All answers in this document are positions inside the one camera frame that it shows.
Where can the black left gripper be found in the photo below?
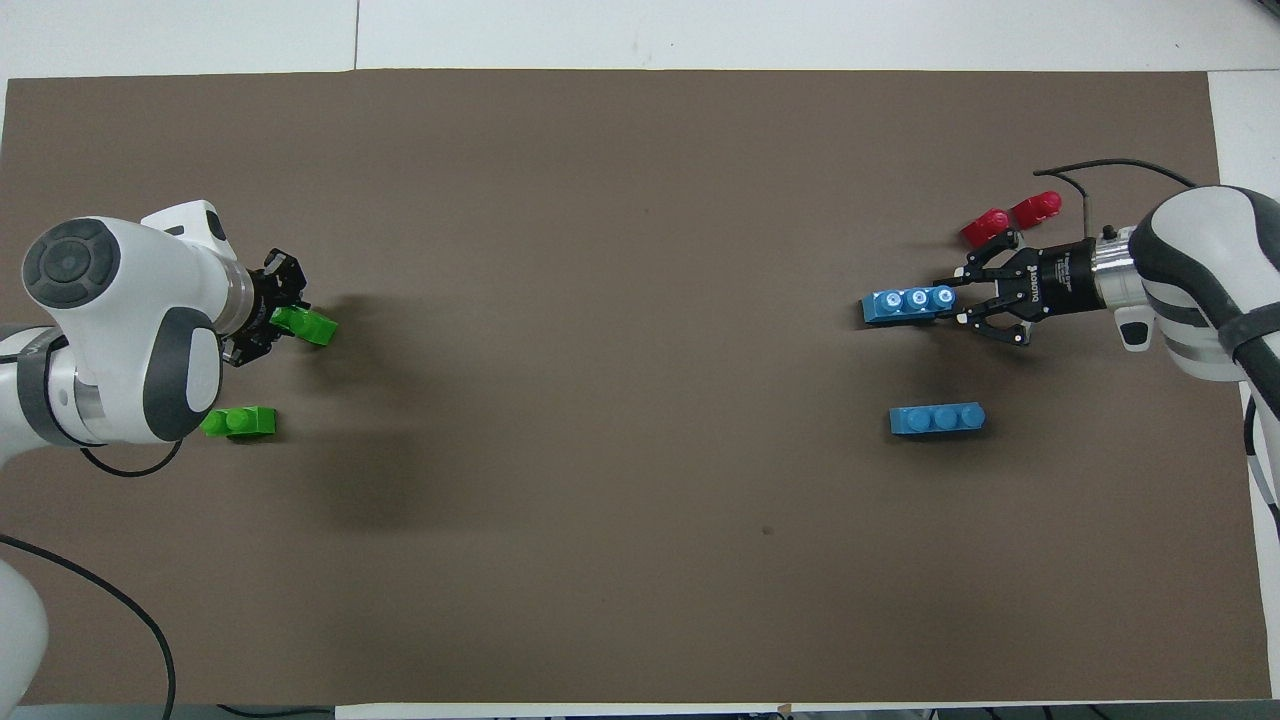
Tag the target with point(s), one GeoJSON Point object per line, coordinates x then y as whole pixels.
{"type": "Point", "coordinates": [262, 305]}

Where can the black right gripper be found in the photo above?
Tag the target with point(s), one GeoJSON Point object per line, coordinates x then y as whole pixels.
{"type": "Point", "coordinates": [1065, 278]}

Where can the red one-stud block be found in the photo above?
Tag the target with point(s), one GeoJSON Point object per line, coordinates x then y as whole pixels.
{"type": "Point", "coordinates": [1037, 209]}
{"type": "Point", "coordinates": [982, 226]}

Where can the brown table mat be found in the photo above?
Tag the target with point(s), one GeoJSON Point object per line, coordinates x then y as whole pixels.
{"type": "Point", "coordinates": [640, 300]}

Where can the green two-stud block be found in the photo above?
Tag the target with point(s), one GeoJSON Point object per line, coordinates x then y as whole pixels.
{"type": "Point", "coordinates": [310, 326]}
{"type": "Point", "coordinates": [240, 424]}

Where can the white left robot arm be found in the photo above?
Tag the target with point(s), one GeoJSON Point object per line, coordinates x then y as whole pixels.
{"type": "Point", "coordinates": [100, 290]}

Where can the blue three-stud block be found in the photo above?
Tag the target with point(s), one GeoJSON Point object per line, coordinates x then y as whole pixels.
{"type": "Point", "coordinates": [938, 420]}
{"type": "Point", "coordinates": [905, 306]}

